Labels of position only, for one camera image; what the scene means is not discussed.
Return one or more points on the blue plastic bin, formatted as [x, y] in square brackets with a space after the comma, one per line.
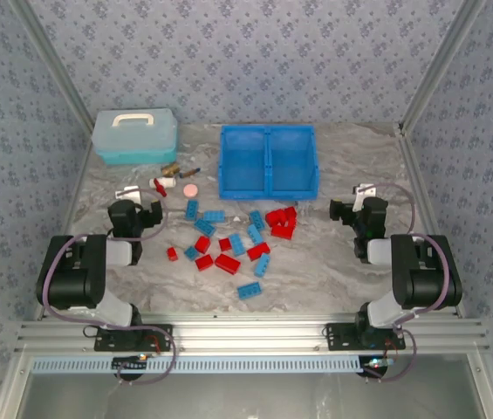
[244, 161]
[292, 161]

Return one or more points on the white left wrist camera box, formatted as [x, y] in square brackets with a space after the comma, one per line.
[129, 192]

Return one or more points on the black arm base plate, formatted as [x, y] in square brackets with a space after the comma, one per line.
[337, 337]
[163, 335]

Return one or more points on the copper rod with blue tip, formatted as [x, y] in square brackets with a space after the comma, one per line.
[189, 173]

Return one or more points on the aluminium side rail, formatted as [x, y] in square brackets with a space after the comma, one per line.
[416, 174]
[70, 209]

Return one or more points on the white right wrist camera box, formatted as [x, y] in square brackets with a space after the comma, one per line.
[366, 192]

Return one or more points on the wide aluminium front rail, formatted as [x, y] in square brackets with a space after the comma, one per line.
[250, 334]

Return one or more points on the small circuit board with LED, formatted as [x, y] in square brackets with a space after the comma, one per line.
[130, 362]
[377, 363]

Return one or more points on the pink round disc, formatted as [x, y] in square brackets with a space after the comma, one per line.
[190, 190]

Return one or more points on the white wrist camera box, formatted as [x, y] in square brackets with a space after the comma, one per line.
[366, 192]
[129, 192]

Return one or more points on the brass pipe fitting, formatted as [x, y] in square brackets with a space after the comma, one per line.
[169, 168]

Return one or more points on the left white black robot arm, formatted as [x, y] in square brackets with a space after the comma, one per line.
[71, 275]

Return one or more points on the small red lego brick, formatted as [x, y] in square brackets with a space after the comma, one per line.
[172, 253]
[225, 244]

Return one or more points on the small blue lego brick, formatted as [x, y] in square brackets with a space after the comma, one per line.
[191, 252]

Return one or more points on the aluminium frame post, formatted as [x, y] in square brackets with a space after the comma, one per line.
[438, 61]
[54, 65]

